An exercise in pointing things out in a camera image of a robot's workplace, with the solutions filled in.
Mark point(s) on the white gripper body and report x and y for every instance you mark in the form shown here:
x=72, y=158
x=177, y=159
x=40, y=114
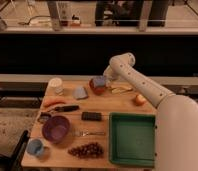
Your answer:
x=110, y=74

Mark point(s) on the blue sponge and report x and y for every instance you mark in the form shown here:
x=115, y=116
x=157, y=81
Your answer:
x=99, y=81

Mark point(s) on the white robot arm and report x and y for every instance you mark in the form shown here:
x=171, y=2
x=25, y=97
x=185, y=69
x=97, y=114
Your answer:
x=176, y=135

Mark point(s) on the red bowl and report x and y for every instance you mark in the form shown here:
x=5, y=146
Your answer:
x=97, y=90

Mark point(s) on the purple bowl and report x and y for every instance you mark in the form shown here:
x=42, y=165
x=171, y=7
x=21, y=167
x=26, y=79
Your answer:
x=55, y=129

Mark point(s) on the yellow banana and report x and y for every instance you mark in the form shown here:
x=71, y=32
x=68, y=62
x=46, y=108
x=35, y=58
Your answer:
x=120, y=89

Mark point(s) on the light blue cloth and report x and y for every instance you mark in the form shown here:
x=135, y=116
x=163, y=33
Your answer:
x=80, y=93

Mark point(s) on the orange apple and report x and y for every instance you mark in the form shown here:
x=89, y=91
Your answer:
x=139, y=100

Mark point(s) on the black rectangular block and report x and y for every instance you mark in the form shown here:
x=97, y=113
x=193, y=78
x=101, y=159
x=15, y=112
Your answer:
x=91, y=116

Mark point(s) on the white cup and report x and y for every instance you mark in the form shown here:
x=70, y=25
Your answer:
x=56, y=85

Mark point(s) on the silver fork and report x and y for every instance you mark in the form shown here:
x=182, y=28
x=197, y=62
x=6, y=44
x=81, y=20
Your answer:
x=85, y=133

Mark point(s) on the wooden board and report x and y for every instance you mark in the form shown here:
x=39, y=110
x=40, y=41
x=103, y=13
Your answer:
x=56, y=155

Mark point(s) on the green plastic tray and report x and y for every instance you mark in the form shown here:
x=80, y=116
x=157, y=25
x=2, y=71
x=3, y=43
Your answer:
x=131, y=139

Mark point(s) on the orange carrot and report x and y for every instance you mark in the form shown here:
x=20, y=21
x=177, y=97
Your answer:
x=51, y=102

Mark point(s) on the bunch of dark grapes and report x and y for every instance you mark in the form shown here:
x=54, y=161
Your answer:
x=90, y=150

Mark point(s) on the blue mug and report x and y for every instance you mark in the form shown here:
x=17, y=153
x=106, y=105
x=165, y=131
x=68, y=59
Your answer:
x=35, y=147

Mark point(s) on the black handled knife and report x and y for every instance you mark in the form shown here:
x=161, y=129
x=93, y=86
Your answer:
x=64, y=108

